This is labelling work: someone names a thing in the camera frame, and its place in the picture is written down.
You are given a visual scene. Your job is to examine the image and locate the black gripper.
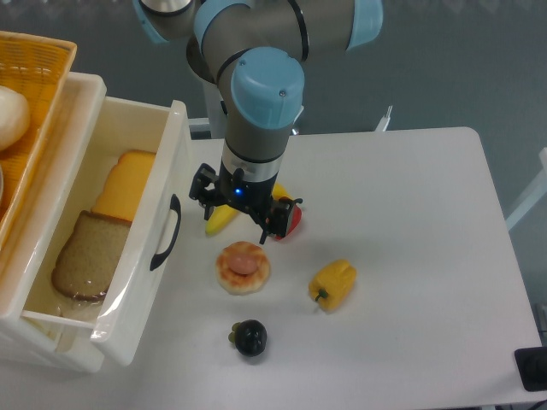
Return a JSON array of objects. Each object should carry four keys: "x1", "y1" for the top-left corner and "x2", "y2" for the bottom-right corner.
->
[{"x1": 189, "y1": 163, "x2": 303, "y2": 244}]

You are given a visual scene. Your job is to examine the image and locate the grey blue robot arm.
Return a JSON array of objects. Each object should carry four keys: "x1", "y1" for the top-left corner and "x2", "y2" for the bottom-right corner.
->
[{"x1": 133, "y1": 1, "x2": 384, "y2": 237}]

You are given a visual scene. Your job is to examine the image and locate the yellow toy banana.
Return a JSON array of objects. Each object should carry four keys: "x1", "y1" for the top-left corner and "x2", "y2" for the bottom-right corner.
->
[{"x1": 205, "y1": 183, "x2": 292, "y2": 236}]

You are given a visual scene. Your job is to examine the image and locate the sausage bun toy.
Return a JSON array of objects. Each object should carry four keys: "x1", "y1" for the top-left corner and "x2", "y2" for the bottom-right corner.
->
[{"x1": 215, "y1": 241, "x2": 270, "y2": 296}]

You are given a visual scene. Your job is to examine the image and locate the yellow toast slice toy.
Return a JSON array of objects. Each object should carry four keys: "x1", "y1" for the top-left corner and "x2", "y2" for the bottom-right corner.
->
[{"x1": 91, "y1": 150, "x2": 156, "y2": 222}]

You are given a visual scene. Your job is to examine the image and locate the yellow toy bell pepper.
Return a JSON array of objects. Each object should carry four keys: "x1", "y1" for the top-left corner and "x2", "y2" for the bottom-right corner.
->
[{"x1": 309, "y1": 260, "x2": 357, "y2": 312}]

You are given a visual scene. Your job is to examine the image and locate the dark purple toy mangosteen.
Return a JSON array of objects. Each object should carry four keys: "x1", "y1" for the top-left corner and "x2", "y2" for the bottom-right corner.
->
[{"x1": 228, "y1": 319, "x2": 268, "y2": 357}]

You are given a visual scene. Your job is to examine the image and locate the white plastic drawer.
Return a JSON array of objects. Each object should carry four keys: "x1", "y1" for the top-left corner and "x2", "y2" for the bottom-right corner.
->
[{"x1": 22, "y1": 98, "x2": 190, "y2": 372}]

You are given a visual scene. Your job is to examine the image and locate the brown bread slice toy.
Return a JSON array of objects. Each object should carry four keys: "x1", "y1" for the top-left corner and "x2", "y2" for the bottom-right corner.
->
[{"x1": 51, "y1": 211, "x2": 131, "y2": 302}]

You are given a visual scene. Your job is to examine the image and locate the white drawer cabinet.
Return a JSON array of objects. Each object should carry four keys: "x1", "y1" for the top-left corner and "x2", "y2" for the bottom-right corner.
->
[{"x1": 1, "y1": 73, "x2": 106, "y2": 372}]

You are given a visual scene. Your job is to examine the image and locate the orange woven basket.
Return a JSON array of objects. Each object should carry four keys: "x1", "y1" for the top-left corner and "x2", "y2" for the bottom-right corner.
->
[{"x1": 1, "y1": 31, "x2": 77, "y2": 244}]

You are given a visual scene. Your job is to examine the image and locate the white round bun toy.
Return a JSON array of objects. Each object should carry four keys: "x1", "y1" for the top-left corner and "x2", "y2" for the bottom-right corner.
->
[{"x1": 0, "y1": 86, "x2": 30, "y2": 150}]

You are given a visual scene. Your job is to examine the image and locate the black device at edge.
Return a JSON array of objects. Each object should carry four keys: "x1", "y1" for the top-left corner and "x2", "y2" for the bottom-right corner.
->
[{"x1": 514, "y1": 347, "x2": 546, "y2": 392}]

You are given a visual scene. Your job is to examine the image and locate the black drawer handle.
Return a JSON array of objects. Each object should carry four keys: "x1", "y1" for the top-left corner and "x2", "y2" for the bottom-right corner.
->
[{"x1": 150, "y1": 194, "x2": 182, "y2": 272}]

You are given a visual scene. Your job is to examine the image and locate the white table clamp bracket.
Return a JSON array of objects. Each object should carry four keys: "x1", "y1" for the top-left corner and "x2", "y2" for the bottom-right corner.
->
[{"x1": 375, "y1": 105, "x2": 393, "y2": 132}]

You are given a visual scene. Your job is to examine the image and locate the white metal frame post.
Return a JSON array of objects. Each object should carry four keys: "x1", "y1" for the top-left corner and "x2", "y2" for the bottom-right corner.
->
[{"x1": 505, "y1": 148, "x2": 546, "y2": 231}]

